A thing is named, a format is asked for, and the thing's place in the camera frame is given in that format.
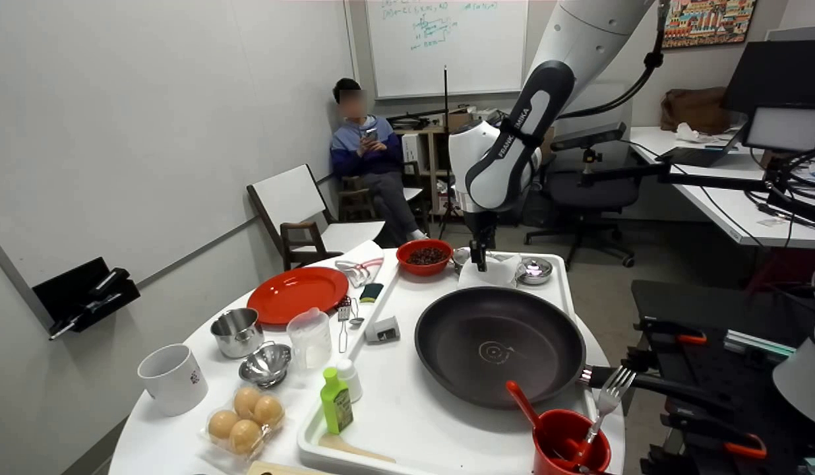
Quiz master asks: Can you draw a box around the white kitchen towel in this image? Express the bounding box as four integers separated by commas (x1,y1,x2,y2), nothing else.
456,250,523,288

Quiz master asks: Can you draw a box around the colourful poster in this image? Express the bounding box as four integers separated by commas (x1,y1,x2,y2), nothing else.
660,0,763,53

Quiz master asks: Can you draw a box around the black workbench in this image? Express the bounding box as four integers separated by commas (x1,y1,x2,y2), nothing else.
629,277,815,475

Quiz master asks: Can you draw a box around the white mug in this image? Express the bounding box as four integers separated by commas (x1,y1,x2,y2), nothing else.
134,339,212,416

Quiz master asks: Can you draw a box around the computer monitor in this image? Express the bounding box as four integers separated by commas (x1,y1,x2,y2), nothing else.
720,36,815,157

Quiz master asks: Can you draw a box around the brown egg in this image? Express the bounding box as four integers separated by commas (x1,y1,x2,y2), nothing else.
227,416,267,457
205,407,242,444
233,383,265,419
253,392,289,429

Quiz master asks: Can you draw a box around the dark swivel office chair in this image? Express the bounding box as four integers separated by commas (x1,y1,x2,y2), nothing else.
523,120,643,269

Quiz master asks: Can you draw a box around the red spatula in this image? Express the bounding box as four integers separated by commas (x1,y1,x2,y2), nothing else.
502,376,546,434

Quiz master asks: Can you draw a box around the red utensil cup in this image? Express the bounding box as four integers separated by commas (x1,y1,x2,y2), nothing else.
530,407,617,475

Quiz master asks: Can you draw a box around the red plate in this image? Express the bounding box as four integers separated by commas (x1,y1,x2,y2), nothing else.
246,264,351,333

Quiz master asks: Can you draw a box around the clear glass measuring cup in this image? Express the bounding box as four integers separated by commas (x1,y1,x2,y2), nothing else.
286,305,337,376

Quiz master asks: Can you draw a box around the seated person blue sweater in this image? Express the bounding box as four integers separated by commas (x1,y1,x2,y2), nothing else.
327,77,434,250

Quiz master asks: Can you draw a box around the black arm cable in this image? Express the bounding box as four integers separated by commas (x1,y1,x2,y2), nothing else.
559,0,676,120

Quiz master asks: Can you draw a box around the green squeeze bottle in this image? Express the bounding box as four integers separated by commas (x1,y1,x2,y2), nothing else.
319,363,357,438

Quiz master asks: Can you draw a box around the small grey cylinder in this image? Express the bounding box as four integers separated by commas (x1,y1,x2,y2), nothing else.
362,314,405,345

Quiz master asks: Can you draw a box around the brown bag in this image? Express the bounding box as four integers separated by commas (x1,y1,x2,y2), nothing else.
656,85,732,137

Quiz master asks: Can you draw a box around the clear plastic egg carton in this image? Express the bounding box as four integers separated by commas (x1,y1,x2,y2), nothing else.
195,383,291,470

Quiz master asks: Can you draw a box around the black frying pan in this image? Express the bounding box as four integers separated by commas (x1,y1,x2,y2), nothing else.
411,284,736,411

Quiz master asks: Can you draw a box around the white cone shade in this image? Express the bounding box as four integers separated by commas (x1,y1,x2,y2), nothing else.
771,308,815,434

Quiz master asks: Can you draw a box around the black tripod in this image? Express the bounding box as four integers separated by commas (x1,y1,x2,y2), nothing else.
436,62,461,242

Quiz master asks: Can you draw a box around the wooden shelf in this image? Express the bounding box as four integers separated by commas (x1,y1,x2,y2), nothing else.
402,107,480,222

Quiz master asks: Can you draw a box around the silver fork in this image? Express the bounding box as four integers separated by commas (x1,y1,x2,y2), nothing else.
577,362,641,457

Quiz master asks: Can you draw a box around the large whiteboard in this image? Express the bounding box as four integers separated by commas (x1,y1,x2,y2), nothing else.
362,0,534,102

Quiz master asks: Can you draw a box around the red bowl with beans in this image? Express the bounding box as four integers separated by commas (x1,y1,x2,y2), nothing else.
397,235,460,283

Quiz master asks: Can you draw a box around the white wooden chair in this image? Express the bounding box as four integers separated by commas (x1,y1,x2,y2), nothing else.
246,160,387,271

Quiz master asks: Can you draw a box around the teal tool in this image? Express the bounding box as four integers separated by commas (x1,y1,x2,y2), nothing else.
720,327,802,362

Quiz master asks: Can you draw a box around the white desk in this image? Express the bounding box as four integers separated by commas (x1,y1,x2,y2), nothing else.
629,124,815,252

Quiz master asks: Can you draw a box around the steel cup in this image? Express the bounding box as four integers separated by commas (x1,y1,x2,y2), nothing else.
208,305,265,362

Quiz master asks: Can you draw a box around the orange handled clamp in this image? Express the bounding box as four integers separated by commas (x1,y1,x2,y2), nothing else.
635,314,712,350
663,407,771,463

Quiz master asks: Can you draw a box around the white plastic tray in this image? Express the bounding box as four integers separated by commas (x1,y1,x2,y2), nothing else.
295,247,597,475

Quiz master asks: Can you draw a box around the small white bottle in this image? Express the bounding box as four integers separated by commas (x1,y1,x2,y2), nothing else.
331,350,366,407

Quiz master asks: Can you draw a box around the light wooden stick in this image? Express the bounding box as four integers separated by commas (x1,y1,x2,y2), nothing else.
319,432,398,466

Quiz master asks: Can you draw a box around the shiny round steel dish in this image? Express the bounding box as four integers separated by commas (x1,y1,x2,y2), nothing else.
511,252,558,289

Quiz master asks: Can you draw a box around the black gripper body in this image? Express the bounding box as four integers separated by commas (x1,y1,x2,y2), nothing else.
465,207,502,252

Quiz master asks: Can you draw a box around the black wall holder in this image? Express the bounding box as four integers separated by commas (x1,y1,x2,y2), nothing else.
29,252,146,343

